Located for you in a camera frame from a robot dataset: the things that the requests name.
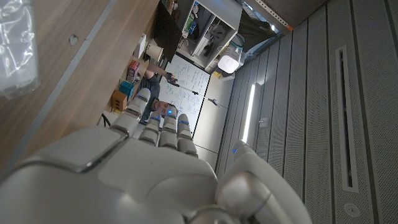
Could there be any thin black rod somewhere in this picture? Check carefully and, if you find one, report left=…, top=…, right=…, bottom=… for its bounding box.
left=172, top=81, right=220, bottom=108

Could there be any long ceiling air slot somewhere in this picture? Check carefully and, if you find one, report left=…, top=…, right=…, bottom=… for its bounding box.
left=335, top=45, right=360, bottom=194

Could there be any round ceiling fitting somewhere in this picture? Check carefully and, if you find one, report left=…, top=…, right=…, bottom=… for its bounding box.
left=343, top=202, right=361, bottom=218

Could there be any blue cube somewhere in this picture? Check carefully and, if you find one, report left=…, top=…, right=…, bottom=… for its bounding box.
left=119, top=80, right=135, bottom=100

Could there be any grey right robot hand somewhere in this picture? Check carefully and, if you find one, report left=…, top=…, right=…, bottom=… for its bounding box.
left=0, top=88, right=313, bottom=224

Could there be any seated person dark shirt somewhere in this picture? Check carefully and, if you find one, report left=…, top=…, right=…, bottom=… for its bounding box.
left=136, top=62, right=180, bottom=121

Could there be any ceiling light strip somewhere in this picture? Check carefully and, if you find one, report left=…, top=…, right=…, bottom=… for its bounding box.
left=241, top=83, right=256, bottom=144

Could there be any brown wooden block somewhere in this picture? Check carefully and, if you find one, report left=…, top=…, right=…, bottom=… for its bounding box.
left=111, top=90, right=128, bottom=112

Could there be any clear plastic bag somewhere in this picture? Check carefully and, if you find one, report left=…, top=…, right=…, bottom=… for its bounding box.
left=0, top=0, right=41, bottom=100

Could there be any white rounded device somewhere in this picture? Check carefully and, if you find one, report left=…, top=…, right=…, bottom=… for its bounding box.
left=216, top=46, right=243, bottom=75

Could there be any white shelf cabinet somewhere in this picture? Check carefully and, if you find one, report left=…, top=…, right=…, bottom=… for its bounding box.
left=177, top=0, right=243, bottom=74

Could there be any small white box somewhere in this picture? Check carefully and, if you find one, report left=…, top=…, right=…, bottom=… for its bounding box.
left=133, top=33, right=147, bottom=59

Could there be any whiteboard with writing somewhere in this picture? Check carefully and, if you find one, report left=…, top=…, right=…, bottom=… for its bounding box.
left=157, top=54, right=212, bottom=134

